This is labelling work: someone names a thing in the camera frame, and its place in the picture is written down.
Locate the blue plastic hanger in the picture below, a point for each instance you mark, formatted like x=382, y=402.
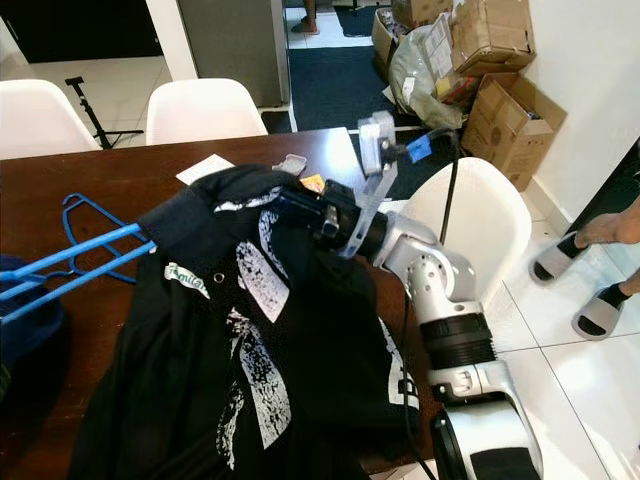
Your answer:
x=100, y=207
x=90, y=245

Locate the black printed garment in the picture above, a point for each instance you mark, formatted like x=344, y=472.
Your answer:
x=160, y=400

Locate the navy printed t-shirt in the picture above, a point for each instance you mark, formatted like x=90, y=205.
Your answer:
x=25, y=330

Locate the orange yellow leaflet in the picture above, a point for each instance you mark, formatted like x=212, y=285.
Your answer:
x=312, y=183

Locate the small silver gadget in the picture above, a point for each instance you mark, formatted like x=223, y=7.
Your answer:
x=290, y=165

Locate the dark blue floor mat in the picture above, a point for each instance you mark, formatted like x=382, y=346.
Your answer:
x=340, y=90

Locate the white paper sheet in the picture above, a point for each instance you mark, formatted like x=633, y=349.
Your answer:
x=205, y=168

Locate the white plastic chair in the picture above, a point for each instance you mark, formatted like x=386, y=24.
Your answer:
x=495, y=220
x=45, y=120
x=205, y=110

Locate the open cardboard box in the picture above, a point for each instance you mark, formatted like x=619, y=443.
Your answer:
x=515, y=130

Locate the small cardboard box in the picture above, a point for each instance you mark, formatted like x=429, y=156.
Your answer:
x=420, y=12

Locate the labelled cardboard box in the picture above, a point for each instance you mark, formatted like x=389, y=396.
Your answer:
x=495, y=35

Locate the black floor stand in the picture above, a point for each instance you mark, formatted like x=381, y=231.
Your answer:
x=91, y=115

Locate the person in black printed shorts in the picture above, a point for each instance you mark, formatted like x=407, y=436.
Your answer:
x=600, y=230

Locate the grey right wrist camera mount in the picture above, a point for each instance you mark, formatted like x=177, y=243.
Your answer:
x=378, y=140

